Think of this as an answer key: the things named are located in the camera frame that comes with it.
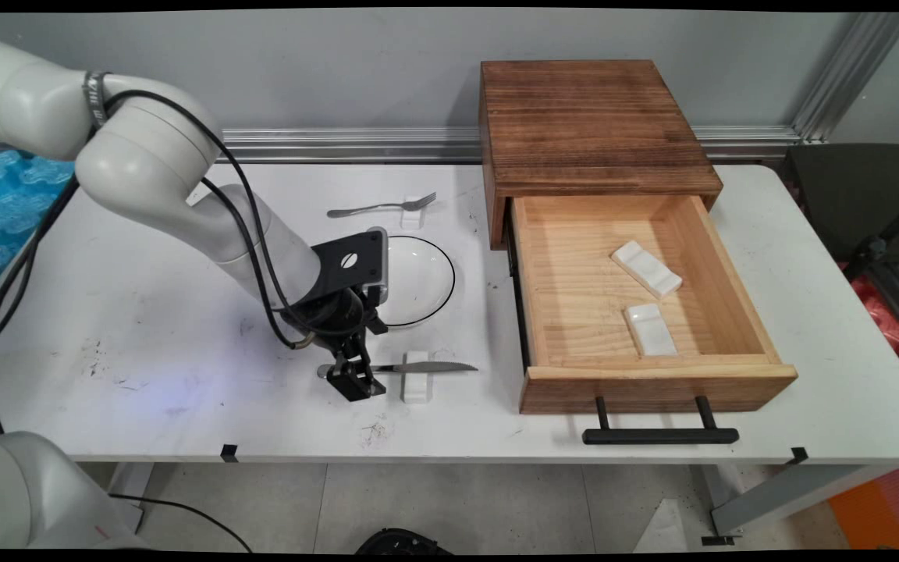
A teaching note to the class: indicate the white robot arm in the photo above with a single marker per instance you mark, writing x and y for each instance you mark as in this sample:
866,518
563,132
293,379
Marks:
145,156

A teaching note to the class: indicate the silver metal fork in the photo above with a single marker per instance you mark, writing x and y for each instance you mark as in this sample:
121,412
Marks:
387,206

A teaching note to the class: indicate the aluminium profile post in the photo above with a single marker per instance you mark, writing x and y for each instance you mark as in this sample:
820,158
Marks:
847,78

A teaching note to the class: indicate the orange box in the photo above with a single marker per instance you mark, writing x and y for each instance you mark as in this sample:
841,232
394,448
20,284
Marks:
879,511

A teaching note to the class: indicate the blue bubble wrap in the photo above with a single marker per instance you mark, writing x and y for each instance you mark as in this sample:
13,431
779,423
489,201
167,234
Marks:
5,203

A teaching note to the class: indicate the silver metal knife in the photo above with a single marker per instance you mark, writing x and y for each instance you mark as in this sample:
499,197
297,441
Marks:
434,367

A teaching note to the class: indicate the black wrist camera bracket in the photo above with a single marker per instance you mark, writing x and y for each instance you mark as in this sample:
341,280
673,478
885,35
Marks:
348,261

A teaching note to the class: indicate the white plate black rim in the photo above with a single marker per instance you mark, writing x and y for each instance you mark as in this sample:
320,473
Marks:
418,281

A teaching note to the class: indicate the black round floor object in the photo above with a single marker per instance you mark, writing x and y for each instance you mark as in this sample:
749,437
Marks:
399,542

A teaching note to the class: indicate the grey table leg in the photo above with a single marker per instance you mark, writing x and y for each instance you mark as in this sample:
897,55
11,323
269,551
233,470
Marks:
131,488
777,499

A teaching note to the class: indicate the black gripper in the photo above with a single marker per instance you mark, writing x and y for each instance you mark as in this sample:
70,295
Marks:
332,316

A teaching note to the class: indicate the aluminium profile rail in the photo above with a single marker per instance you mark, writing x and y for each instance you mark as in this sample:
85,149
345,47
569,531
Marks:
434,144

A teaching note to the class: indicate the red bag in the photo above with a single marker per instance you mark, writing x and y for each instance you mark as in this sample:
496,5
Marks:
883,312

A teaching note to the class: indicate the light wooden drawer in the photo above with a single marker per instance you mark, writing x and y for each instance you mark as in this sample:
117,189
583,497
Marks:
574,297

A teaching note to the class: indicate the black tape mark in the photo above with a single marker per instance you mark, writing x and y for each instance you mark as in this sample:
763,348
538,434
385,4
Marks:
229,453
798,455

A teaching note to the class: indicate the white ceramic cutlery rest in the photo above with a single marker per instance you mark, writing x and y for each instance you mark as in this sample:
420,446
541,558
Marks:
410,221
651,332
417,390
644,269

